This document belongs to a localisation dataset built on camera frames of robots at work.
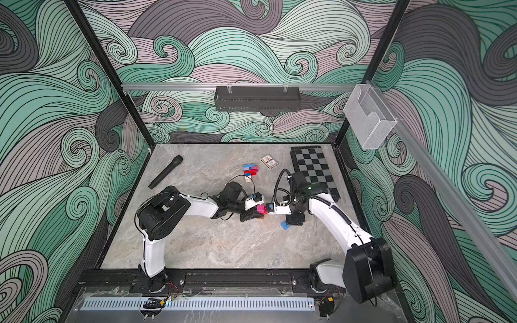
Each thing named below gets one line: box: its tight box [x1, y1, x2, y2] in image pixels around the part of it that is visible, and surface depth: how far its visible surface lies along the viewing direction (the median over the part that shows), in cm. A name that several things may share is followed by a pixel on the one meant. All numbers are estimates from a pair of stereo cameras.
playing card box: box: [260, 154, 279, 169], surface depth 112 cm
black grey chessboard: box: [289, 145, 341, 203], surface depth 109 cm
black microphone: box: [148, 154, 184, 190], surface depth 107 cm
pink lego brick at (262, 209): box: [256, 204, 268, 215], surface depth 87 cm
